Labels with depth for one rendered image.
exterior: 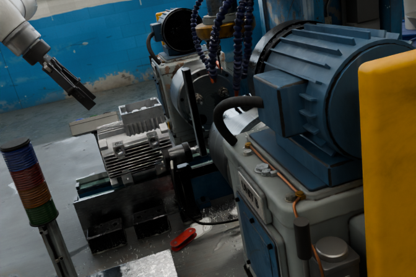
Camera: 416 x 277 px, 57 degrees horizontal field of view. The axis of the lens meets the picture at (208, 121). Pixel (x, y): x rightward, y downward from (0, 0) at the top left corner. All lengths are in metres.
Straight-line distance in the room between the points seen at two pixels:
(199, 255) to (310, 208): 0.56
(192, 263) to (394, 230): 0.62
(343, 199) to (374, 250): 0.08
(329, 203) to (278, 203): 0.07
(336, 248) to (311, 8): 0.70
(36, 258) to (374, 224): 0.99
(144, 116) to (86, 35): 5.61
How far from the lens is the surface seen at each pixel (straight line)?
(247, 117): 0.86
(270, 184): 0.58
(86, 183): 1.31
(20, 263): 1.29
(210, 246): 1.07
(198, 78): 1.39
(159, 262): 0.87
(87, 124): 1.42
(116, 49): 6.68
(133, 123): 1.12
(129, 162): 1.11
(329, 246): 0.55
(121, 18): 6.63
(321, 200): 0.54
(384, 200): 0.48
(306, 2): 1.09
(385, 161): 0.46
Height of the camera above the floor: 1.46
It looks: 20 degrees down
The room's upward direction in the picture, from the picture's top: 11 degrees counter-clockwise
